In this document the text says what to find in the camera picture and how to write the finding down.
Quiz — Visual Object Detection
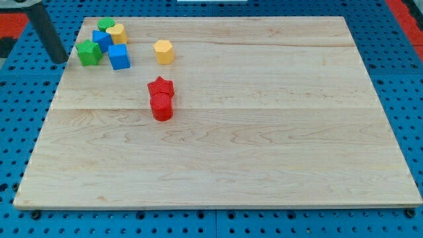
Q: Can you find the yellow heart block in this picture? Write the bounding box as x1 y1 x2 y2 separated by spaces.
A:
106 23 128 44

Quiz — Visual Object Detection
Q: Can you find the blue triangle block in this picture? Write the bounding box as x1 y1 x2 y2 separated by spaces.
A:
92 30 113 53

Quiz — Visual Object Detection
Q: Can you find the light wooden board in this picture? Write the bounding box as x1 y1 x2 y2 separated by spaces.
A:
14 17 422 210

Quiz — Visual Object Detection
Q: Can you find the red cylinder block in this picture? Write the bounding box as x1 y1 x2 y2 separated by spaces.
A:
150 93 173 121

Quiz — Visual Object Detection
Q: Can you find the red star block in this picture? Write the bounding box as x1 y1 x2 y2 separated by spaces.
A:
147 76 174 97

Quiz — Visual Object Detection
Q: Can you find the yellow hexagon block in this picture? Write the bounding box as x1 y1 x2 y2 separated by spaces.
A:
153 40 174 65

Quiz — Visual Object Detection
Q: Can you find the blue cube block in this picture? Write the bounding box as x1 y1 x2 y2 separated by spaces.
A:
108 44 131 70

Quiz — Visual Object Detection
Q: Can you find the green star block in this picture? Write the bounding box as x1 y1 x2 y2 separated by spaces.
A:
75 40 102 66

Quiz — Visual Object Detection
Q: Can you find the green cylinder block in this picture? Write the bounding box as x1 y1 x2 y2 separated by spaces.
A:
96 17 116 32

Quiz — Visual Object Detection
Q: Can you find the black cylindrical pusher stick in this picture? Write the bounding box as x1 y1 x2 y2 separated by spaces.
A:
24 1 68 64

